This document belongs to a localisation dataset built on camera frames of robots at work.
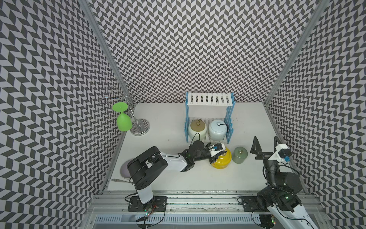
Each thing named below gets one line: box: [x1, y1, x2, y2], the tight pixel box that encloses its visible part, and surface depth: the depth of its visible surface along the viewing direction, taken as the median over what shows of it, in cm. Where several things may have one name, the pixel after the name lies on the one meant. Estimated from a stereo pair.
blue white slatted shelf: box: [183, 91, 236, 144], surface depth 86 cm
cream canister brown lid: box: [188, 119, 208, 143], surface depth 93 cm
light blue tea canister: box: [208, 119, 228, 141], surface depth 91 cm
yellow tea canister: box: [211, 146, 232, 170], surface depth 81 cm
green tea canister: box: [231, 146, 249, 165], surface depth 86 cm
